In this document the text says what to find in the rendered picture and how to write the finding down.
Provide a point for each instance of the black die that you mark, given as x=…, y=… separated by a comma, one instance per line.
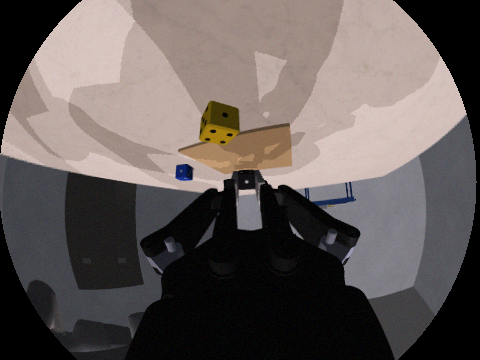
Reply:
x=246, y=179

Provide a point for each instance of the tan square mat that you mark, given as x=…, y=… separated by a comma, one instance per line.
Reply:
x=256, y=149

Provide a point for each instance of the yellow die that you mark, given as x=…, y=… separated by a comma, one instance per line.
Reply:
x=219, y=123

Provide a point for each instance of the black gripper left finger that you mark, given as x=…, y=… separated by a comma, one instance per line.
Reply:
x=185, y=231

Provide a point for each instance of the blue die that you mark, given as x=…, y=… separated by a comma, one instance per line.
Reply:
x=184, y=172

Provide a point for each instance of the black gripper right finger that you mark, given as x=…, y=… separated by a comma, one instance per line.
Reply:
x=313, y=224

